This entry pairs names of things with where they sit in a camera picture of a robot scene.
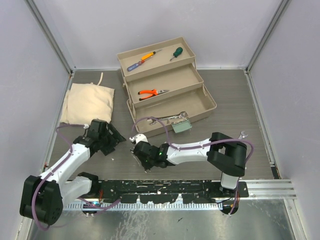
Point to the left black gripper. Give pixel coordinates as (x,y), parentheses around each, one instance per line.
(115,138)

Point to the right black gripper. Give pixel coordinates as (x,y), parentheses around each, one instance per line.
(147,166)

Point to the large silver wrench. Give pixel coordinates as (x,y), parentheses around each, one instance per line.
(181,115)

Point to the orange handled pliers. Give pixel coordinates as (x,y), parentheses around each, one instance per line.
(151,93)

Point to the brown translucent toolbox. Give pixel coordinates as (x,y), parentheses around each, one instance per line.
(187,91)

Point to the yellow handled tool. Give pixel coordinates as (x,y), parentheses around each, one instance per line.
(149,55)

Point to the green handled screwdriver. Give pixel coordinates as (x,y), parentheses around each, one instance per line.
(176,53)

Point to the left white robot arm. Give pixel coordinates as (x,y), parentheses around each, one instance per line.
(45,195)

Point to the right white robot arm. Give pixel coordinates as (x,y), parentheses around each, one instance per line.
(227,154)

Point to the silver wrench near right arm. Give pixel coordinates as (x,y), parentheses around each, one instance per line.
(242,135)

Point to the beige cloth bag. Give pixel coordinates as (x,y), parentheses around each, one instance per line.
(86,102)

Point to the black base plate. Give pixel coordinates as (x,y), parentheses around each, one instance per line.
(159,191)

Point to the slotted cable duct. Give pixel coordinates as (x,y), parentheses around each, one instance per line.
(176,206)

